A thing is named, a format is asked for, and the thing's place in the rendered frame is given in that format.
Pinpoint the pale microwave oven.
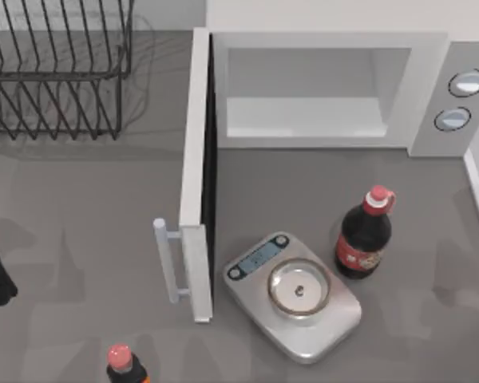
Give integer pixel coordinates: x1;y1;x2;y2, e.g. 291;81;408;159
205;0;479;159

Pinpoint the silver kitchen scale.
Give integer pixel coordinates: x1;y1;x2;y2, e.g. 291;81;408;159
222;231;362;365

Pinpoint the pale microwave door handle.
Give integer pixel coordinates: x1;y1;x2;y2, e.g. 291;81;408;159
152;217;192;304

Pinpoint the dark wire dish rack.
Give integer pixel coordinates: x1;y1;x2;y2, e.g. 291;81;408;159
0;0;137;141

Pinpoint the round microwave knob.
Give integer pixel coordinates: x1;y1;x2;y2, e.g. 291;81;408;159
448;68;479;98
433;106;473;132

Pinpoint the white microwave door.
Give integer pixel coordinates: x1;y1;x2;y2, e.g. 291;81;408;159
178;27;218;324

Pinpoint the dark bottle with red cap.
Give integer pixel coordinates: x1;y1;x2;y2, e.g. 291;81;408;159
334;184;398;282

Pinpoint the dark bottle with pink cap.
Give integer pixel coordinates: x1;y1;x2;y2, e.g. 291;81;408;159
105;342;150;383

